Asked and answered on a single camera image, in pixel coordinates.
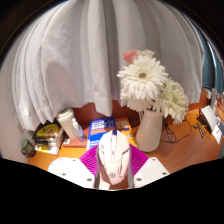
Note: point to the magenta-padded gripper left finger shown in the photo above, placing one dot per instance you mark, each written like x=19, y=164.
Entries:
x=71, y=171

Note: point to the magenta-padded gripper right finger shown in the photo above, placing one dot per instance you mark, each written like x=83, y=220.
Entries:
x=150, y=171

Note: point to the pink and white computer mouse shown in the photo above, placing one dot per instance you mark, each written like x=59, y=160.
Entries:
x=113, y=156

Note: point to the red-brown book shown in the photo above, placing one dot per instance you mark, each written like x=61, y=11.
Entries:
x=75, y=143

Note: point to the yellow and white book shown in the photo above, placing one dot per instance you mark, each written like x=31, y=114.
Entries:
x=46, y=150

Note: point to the black paperback book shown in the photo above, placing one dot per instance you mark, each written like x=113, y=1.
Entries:
x=46, y=138
x=46, y=143

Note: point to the white ceramic vase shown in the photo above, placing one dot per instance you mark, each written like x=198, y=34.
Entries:
x=149, y=133

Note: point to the yellow and black book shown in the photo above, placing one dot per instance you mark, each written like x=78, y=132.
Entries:
x=48, y=130

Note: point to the cream travel tumbler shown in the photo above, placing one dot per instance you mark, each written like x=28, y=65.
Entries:
x=67, y=124

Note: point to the dark green mug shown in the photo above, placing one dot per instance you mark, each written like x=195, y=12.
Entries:
x=28, y=148

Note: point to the blue book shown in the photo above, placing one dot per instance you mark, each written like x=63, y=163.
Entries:
x=100, y=128

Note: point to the orange book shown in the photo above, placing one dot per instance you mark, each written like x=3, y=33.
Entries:
x=124, y=125

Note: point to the small white box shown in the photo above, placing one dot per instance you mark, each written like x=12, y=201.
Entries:
x=216, y=135

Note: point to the white flat device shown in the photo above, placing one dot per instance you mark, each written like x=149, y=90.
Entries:
x=210, y=117

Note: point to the white curtain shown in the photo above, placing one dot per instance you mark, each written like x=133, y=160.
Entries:
x=83, y=60

